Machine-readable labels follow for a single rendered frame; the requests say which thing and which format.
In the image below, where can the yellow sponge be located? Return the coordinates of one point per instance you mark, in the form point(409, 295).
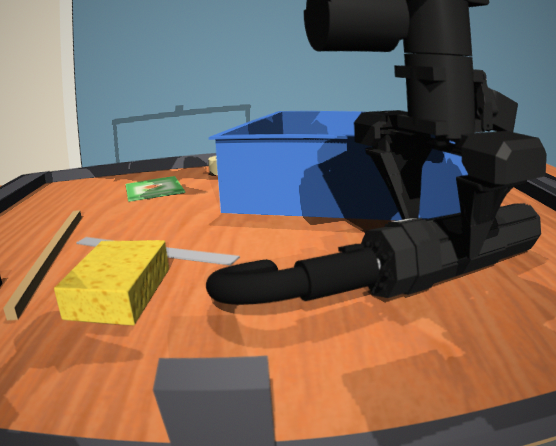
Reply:
point(113, 283)

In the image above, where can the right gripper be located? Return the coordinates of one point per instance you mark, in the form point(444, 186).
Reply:
point(440, 100)

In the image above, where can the grey flat bar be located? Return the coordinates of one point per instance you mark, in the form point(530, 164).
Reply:
point(208, 257)

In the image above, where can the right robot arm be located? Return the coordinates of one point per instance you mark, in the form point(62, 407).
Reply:
point(436, 27)

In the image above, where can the blue open-top box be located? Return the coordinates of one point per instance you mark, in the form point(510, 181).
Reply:
point(307, 163)

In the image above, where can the tan long thin bar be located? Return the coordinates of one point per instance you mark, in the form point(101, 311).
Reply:
point(22, 295)

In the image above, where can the beige masking tape roll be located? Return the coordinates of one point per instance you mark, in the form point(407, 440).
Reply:
point(212, 165)

